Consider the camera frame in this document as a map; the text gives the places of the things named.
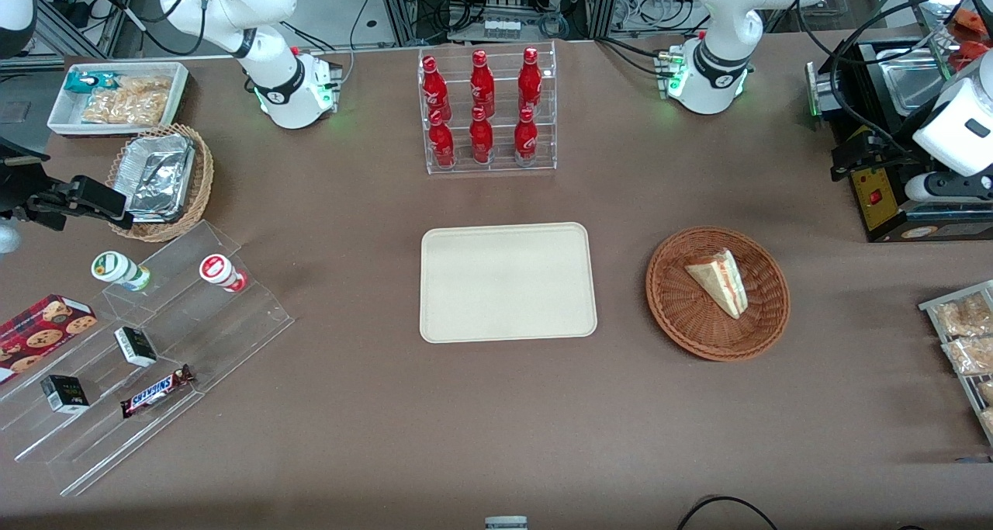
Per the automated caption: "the triangular sandwich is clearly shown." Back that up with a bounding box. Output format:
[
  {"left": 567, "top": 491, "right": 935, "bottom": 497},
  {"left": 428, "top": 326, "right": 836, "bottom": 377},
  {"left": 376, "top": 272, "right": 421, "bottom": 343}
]
[{"left": 684, "top": 249, "right": 749, "bottom": 320}]

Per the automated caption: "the black table cable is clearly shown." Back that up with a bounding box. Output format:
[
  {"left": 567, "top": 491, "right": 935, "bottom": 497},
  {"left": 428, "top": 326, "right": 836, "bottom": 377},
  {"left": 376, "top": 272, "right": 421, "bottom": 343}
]
[{"left": 676, "top": 496, "right": 780, "bottom": 530}]

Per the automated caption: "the red lidded yogurt cup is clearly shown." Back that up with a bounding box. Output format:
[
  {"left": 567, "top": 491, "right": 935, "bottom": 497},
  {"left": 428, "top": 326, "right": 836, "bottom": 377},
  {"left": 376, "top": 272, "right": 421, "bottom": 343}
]
[{"left": 199, "top": 254, "right": 248, "bottom": 293}]

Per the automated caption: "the light oval wicker basket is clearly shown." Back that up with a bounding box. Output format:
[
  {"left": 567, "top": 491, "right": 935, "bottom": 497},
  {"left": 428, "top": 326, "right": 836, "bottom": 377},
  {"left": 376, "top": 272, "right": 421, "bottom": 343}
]
[{"left": 106, "top": 123, "right": 216, "bottom": 243}]

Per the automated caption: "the steel warmer pan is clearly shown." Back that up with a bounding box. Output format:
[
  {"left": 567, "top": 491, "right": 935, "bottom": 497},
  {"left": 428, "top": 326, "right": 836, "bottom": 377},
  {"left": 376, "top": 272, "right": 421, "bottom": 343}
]
[{"left": 877, "top": 47, "right": 949, "bottom": 116}]

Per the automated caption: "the clear bag of crackers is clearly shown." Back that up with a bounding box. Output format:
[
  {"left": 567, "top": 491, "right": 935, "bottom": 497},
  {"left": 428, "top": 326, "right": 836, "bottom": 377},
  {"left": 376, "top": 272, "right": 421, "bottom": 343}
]
[{"left": 81, "top": 75, "right": 172, "bottom": 126}]

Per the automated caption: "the silver foil container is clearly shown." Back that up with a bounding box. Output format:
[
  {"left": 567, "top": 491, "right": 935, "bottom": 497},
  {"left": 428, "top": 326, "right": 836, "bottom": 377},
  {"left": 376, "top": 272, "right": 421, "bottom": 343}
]
[{"left": 123, "top": 133, "right": 196, "bottom": 223}]

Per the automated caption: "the red cookie box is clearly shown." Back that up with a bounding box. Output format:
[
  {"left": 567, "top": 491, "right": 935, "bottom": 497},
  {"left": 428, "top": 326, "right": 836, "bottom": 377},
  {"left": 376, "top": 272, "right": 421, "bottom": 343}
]
[{"left": 0, "top": 294, "right": 99, "bottom": 384}]

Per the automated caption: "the clear acrylic bottle rack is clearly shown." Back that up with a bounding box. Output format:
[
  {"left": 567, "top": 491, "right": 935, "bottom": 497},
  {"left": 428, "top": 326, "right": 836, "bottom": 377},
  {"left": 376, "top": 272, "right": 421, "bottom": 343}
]
[{"left": 418, "top": 40, "right": 558, "bottom": 175}]

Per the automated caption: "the brown round wicker basket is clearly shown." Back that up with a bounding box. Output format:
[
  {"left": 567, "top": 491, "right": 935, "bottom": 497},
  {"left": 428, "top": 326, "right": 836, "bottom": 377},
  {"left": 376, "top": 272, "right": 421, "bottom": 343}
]
[{"left": 646, "top": 227, "right": 791, "bottom": 362}]

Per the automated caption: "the beige rectangular serving tray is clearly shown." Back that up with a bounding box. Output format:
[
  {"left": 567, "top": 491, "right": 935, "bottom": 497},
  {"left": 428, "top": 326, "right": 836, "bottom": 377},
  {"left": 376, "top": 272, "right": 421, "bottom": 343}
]
[{"left": 420, "top": 222, "right": 598, "bottom": 344}]

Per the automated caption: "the snickers chocolate bar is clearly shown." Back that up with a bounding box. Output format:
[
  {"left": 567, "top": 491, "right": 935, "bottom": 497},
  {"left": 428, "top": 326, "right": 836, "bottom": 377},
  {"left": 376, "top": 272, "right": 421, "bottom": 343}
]
[{"left": 119, "top": 364, "right": 195, "bottom": 419}]

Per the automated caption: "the green lidded yogurt cup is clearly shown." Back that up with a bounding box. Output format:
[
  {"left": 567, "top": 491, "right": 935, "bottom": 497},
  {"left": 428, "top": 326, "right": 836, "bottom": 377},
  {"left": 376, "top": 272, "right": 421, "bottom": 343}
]
[{"left": 91, "top": 251, "right": 152, "bottom": 293}]

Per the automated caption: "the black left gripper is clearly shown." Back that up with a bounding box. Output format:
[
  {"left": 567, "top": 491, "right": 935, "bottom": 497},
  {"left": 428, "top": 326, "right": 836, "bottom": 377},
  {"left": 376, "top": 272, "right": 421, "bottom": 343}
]
[{"left": 831, "top": 126, "right": 916, "bottom": 182}]

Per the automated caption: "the orange fried food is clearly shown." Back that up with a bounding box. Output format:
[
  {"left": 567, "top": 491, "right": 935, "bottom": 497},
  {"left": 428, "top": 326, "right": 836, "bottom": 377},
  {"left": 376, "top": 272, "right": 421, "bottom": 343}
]
[{"left": 948, "top": 7, "right": 993, "bottom": 71}]

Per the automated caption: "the clear acrylic stepped shelf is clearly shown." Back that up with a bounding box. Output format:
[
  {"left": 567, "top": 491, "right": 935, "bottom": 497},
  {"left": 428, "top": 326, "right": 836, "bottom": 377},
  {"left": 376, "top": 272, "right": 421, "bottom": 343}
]
[{"left": 0, "top": 220, "right": 296, "bottom": 497}]

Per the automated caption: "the red cola bottle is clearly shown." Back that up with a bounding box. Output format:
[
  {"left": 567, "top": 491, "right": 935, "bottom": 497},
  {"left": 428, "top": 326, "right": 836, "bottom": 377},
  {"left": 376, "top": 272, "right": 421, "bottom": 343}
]
[
  {"left": 421, "top": 55, "right": 452, "bottom": 121},
  {"left": 429, "top": 109, "right": 456, "bottom": 168},
  {"left": 517, "top": 47, "right": 543, "bottom": 116},
  {"left": 514, "top": 108, "right": 539, "bottom": 166},
  {"left": 469, "top": 106, "right": 495, "bottom": 165},
  {"left": 470, "top": 50, "right": 496, "bottom": 118}
]

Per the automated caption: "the aluminium equipment rack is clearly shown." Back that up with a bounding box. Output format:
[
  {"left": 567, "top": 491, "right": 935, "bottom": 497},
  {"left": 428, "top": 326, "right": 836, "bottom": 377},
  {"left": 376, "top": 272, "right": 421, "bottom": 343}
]
[{"left": 372, "top": 0, "right": 625, "bottom": 47}]

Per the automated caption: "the white rectangular snack bin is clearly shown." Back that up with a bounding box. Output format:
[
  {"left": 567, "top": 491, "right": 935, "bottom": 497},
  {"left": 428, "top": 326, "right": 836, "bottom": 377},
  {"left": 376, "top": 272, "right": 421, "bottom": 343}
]
[{"left": 47, "top": 61, "right": 190, "bottom": 137}]

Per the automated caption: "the small black white box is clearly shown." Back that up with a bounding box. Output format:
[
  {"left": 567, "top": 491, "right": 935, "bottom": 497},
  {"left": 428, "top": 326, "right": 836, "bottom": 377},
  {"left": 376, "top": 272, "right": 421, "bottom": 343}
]
[
  {"left": 114, "top": 326, "right": 158, "bottom": 369},
  {"left": 40, "top": 374, "right": 91, "bottom": 415}
]

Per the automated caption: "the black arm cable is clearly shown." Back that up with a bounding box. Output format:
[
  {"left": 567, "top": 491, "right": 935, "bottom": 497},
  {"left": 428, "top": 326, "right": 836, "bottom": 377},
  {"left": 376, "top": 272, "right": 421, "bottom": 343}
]
[{"left": 794, "top": 0, "right": 993, "bottom": 158}]

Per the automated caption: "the teal snack packet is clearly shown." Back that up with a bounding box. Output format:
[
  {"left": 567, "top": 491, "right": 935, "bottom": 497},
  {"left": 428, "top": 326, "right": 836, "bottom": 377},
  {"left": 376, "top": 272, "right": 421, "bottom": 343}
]
[{"left": 64, "top": 71, "right": 122, "bottom": 94}]

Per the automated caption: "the grey metal snack tray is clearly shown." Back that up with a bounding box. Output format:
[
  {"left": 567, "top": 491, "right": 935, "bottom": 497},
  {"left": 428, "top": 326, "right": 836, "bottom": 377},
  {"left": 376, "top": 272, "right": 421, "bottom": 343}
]
[{"left": 919, "top": 279, "right": 993, "bottom": 447}]

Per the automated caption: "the black food warmer cabinet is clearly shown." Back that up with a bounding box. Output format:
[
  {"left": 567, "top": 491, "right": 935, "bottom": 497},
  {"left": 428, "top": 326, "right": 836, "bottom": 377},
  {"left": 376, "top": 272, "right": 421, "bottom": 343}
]
[{"left": 805, "top": 0, "right": 993, "bottom": 243}]

